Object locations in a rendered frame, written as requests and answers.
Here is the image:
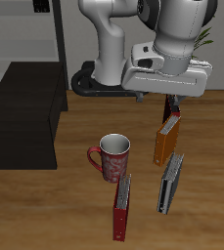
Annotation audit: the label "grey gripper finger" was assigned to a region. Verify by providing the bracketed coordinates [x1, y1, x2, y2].
[169, 94, 187, 109]
[135, 91, 150, 104]

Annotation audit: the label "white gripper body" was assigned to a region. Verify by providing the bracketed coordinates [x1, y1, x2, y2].
[120, 59, 213, 98]

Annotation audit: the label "dark red book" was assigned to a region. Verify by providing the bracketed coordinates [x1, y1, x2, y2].
[161, 94, 182, 125]

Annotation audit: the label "orange book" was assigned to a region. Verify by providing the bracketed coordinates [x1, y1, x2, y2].
[153, 111, 182, 168]

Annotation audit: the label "grey black book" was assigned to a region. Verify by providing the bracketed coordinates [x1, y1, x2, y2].
[156, 151, 185, 216]

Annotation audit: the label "black items on shelf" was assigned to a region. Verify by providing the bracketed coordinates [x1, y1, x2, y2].
[32, 0, 51, 14]

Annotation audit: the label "green pot plant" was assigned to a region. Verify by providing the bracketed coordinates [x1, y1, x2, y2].
[193, 26, 215, 61]

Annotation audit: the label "red patterned mug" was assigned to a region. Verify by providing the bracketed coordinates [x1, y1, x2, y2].
[86, 133, 132, 185]

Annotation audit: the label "dark wooden cabinet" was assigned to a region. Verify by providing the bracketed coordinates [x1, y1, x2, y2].
[0, 62, 69, 171]

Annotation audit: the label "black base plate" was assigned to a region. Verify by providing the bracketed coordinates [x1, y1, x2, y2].
[70, 61, 151, 98]

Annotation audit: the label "grey shelf with black frame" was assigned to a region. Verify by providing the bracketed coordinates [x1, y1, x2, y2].
[0, 0, 69, 112]

